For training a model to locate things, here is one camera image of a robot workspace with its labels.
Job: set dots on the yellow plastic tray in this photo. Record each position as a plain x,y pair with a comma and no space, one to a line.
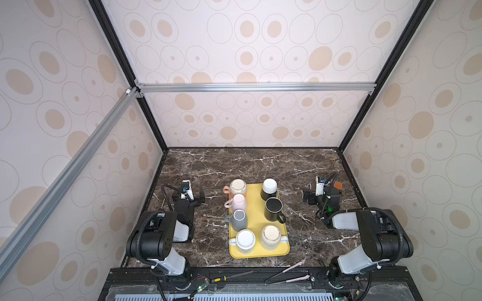
256,221

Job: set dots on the black mug white base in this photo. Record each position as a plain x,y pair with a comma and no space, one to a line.
269,189

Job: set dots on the horizontal aluminium rail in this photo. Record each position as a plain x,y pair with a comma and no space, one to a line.
263,87

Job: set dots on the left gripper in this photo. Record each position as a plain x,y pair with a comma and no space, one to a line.
196,196

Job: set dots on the pink handled tweezers lower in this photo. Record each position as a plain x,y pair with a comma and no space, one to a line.
299,279

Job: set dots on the white speckled mug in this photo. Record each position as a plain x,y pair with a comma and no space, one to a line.
271,237

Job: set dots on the black upright mug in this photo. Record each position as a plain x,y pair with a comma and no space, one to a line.
273,210

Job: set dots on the pink handled tweezers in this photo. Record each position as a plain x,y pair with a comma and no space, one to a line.
299,279
298,264

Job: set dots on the orange small bottle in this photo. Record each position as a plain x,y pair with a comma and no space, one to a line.
338,186

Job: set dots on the cream and peach mug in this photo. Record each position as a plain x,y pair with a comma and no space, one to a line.
237,186

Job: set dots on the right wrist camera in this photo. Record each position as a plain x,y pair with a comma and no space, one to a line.
320,185

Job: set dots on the left slanted aluminium rail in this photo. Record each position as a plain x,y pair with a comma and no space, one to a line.
27,230

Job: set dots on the black base frame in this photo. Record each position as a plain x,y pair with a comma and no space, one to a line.
389,283

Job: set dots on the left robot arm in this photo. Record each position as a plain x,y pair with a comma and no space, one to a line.
151,241

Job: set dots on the pink mug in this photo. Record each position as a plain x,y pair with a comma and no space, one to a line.
237,202

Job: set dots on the grey mug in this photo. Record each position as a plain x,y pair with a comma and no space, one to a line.
238,220

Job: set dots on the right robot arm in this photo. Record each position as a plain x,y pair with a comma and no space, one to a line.
384,241

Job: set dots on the yellow handled screwdriver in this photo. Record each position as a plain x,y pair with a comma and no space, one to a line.
225,278

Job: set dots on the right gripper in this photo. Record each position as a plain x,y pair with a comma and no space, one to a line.
312,196

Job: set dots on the white mug red inside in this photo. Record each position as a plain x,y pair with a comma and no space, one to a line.
244,241

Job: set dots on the pink handled tweezers upper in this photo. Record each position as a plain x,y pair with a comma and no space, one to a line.
298,264

